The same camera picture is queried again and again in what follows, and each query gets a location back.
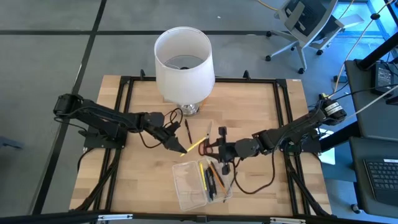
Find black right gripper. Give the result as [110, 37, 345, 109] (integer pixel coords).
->
[204, 126, 241, 175]

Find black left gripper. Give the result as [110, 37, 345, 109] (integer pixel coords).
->
[157, 121, 188, 153]

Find yellow pencil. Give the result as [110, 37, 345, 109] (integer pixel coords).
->
[180, 136, 208, 157]
[199, 162, 208, 192]

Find red black scissors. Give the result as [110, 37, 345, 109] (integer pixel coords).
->
[198, 121, 215, 157]

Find blue pen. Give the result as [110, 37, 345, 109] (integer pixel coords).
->
[204, 169, 212, 202]

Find clear plastic supply box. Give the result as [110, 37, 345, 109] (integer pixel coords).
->
[172, 156, 233, 212]

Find thin dark pencil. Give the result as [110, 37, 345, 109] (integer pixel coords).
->
[222, 180, 237, 204]

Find white shade table lamp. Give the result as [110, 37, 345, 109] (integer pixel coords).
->
[154, 26, 216, 118]

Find white paper sheet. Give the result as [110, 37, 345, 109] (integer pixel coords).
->
[317, 127, 337, 166]

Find black desk beam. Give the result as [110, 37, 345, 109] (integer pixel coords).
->
[356, 30, 398, 72]
[319, 120, 358, 153]

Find dark side desk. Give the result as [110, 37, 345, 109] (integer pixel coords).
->
[348, 136, 398, 218]
[344, 58, 398, 144]

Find white office chair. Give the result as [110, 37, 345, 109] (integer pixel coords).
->
[265, 0, 365, 75]

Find grey furniture foot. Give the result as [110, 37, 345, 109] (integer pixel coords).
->
[0, 135, 25, 150]

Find black keyboard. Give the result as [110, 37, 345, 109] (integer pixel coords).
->
[363, 157, 398, 207]

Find black power adapter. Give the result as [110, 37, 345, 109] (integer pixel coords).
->
[370, 61, 396, 96]

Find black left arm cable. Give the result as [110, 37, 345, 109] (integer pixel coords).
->
[138, 107, 184, 149]

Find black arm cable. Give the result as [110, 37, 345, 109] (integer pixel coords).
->
[232, 154, 277, 195]
[138, 107, 184, 149]

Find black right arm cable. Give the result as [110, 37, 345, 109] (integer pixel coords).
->
[232, 154, 277, 195]

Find black table frame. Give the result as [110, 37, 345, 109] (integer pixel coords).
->
[70, 68, 332, 218]

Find black rig frame bar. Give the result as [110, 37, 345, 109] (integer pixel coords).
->
[0, 210, 398, 224]

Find yellow floor cable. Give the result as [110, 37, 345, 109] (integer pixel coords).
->
[256, 0, 279, 12]

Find white desk cable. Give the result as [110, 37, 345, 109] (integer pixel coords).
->
[340, 92, 398, 123]

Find hanging yellow cable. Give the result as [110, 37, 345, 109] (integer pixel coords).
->
[333, 0, 388, 98]

